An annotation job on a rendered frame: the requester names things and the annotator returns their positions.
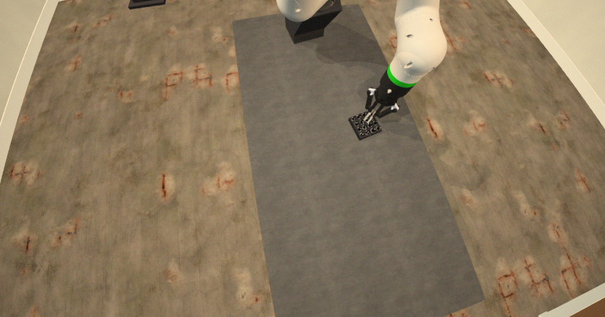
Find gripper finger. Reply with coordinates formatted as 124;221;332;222
367;101;400;123
364;87;381;121

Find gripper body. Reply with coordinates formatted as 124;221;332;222
374;86;398;106

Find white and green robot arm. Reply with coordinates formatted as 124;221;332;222
276;0;447;98

